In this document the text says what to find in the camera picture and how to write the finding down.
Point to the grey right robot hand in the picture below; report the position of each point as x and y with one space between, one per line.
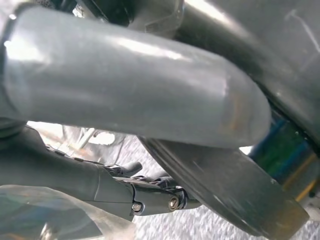
124 82

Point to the blue metal shelf rack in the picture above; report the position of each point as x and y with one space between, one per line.
291 157

